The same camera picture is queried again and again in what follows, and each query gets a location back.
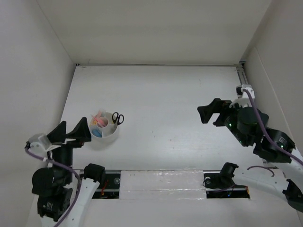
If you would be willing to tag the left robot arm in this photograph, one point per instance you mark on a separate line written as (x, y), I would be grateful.
(63, 194)

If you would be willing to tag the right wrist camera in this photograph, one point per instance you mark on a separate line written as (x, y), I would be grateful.
(242, 99)

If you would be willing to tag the aluminium rail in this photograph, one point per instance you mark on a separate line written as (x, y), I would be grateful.
(243, 80)

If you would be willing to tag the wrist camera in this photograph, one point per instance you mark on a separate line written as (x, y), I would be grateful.
(38, 145)
(242, 99)

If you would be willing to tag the black handled scissors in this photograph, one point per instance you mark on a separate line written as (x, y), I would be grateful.
(117, 118)

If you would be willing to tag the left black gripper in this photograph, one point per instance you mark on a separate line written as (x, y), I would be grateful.
(81, 133)

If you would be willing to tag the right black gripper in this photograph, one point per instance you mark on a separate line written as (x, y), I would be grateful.
(217, 105)

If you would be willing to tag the blue correction tape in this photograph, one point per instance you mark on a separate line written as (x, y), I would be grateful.
(97, 133)

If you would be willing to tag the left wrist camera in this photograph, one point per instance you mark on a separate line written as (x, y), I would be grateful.
(38, 145)

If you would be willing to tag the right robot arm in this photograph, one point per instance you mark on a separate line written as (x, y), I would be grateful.
(249, 127)

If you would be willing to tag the red pen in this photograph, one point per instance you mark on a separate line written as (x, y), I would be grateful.
(99, 120)

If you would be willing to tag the white divided round container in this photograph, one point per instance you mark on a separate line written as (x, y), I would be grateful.
(109, 133)

